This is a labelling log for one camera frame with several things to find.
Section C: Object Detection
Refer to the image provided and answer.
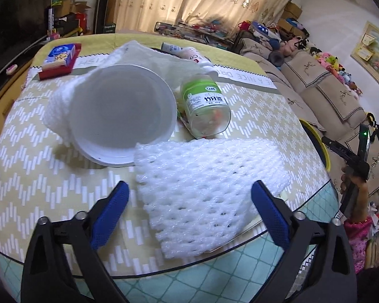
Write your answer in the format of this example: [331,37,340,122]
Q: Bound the white foam net wrap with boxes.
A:
[134,138,290,259]

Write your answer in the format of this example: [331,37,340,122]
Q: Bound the round white plastic lid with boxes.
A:
[67,64,177,167]

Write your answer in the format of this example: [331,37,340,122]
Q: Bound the green label glass jar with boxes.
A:
[179,74,231,138]

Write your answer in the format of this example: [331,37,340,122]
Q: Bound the white supplement bottle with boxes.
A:
[178,46,215,73]

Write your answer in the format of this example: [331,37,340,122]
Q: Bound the red snack wrapper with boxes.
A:
[178,113,205,139]

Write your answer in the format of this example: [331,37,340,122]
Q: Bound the pink sleeve forearm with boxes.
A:
[344,216,373,274]

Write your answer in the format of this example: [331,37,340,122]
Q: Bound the yellow rimmed trash bin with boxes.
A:
[299,119,331,172]

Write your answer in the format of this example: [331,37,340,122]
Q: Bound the person's right hand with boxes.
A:
[340,166,368,223]

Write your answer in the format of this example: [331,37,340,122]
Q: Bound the beige sofa with covers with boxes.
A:
[232,38,379,207]

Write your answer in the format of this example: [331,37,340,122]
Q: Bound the framed floral picture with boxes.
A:
[350,22,379,84]

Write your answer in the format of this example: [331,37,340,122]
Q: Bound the pile of plush toys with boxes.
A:
[232,30,362,99]

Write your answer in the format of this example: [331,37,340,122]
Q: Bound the red tissue box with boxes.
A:
[38,43,81,80]

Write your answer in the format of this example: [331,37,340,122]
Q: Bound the yellow green TV cabinet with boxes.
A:
[0,42,46,135]

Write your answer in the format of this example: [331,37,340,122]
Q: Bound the stacked cardboard boxes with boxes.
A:
[277,2,310,38]

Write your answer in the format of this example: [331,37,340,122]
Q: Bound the low glass shelf with clutter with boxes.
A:
[153,22,233,51]

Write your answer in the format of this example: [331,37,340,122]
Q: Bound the black tower fan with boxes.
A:
[93,0,109,34]

